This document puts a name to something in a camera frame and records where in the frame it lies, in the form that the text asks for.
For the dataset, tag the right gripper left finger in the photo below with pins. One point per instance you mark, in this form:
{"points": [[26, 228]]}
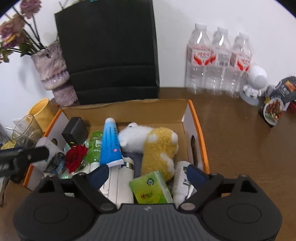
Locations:
{"points": [[89, 185]]}

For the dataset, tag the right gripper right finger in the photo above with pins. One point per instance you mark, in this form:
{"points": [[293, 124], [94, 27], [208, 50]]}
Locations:
{"points": [[206, 186]]}

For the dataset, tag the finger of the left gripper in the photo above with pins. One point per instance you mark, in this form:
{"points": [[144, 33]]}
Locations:
{"points": [[33, 154]]}

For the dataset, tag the blue snack wrapper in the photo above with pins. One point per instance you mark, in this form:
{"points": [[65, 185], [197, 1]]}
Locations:
{"points": [[56, 166]]}

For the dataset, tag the red artificial rose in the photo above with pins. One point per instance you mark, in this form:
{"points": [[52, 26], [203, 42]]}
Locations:
{"points": [[74, 157]]}

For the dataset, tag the green tissue pack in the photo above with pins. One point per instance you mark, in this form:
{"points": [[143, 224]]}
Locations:
{"points": [[151, 189]]}

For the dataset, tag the clear glass cup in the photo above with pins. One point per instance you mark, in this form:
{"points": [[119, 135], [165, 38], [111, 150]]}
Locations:
{"points": [[27, 132]]}

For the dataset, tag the white medicine bottle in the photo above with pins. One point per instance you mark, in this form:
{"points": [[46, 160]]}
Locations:
{"points": [[182, 188]]}

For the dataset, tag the white long box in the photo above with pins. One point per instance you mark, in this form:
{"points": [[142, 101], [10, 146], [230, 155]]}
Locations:
{"points": [[117, 187]]}

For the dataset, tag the blue white toothpaste tube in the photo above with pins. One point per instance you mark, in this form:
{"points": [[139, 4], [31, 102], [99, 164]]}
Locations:
{"points": [[110, 149]]}

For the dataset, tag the green plastic packet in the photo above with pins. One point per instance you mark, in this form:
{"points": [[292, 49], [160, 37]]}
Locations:
{"points": [[94, 150]]}

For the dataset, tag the yellow cup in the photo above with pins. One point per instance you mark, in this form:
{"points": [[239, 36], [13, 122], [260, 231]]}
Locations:
{"points": [[44, 112]]}

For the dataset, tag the black power adapter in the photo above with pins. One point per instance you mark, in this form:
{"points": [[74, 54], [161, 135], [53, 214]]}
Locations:
{"points": [[75, 133]]}

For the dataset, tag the yellow white plush toy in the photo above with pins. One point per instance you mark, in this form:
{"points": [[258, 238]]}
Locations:
{"points": [[158, 147]]}

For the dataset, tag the orange cardboard box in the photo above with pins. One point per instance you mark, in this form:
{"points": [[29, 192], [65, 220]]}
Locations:
{"points": [[137, 117]]}

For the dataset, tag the purple textured vase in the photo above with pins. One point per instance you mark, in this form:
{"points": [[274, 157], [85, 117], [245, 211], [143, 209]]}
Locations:
{"points": [[53, 73]]}

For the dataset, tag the middle water bottle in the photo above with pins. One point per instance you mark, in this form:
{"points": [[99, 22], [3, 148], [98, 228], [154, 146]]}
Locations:
{"points": [[219, 61]]}

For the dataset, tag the water bottle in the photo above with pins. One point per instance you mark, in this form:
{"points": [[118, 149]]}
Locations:
{"points": [[240, 60], [198, 58], [219, 61]]}

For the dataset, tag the dark sauce pouch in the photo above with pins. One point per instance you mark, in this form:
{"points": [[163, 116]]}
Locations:
{"points": [[277, 101]]}

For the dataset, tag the white robot figurine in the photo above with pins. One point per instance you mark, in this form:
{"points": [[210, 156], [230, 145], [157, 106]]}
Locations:
{"points": [[257, 81]]}

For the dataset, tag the dried pink flowers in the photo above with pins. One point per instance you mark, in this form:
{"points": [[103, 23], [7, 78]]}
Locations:
{"points": [[19, 34]]}

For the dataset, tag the right water bottle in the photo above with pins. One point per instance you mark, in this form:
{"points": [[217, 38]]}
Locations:
{"points": [[240, 60]]}

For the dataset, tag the left water bottle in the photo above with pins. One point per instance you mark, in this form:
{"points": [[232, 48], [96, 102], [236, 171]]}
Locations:
{"points": [[198, 58]]}

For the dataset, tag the black paper bag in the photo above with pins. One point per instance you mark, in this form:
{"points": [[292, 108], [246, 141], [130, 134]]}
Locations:
{"points": [[110, 50]]}

